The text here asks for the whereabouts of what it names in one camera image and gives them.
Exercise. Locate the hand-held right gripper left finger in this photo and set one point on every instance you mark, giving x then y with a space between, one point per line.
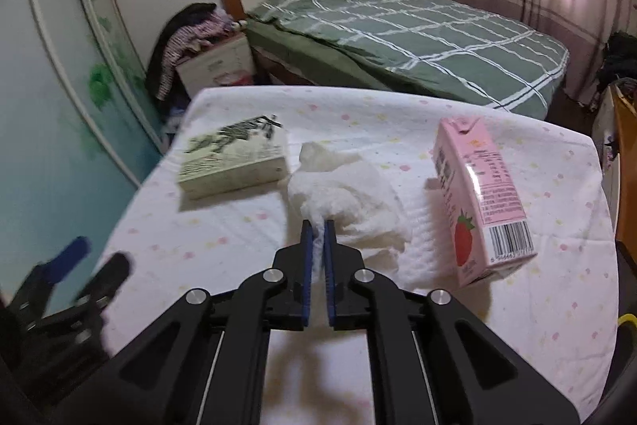
307 265

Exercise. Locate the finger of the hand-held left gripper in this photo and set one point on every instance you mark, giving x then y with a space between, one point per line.
69 255
112 273

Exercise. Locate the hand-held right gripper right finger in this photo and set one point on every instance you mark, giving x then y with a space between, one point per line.
329 265

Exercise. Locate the white tissue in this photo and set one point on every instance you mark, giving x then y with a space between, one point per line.
348 191

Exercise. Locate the green and white box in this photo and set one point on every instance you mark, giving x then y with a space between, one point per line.
234 161

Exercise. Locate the sliding door wardrobe green print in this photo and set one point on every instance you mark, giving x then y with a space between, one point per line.
59 106

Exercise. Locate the pink strawberry milk carton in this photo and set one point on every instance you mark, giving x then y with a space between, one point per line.
477 176

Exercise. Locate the white bedside cabinet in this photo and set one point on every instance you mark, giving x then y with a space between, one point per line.
219 66

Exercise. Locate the white dotted tablecloth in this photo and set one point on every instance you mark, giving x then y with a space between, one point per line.
547 305

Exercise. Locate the green plaid bedspread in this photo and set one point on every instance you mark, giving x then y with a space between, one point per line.
398 31

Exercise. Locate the striped and dark clothes heap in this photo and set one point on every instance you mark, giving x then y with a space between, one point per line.
189 36

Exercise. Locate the wooden desk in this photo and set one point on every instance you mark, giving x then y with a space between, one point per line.
628 156

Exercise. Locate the dark clothes pile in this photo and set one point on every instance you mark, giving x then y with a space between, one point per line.
619 56

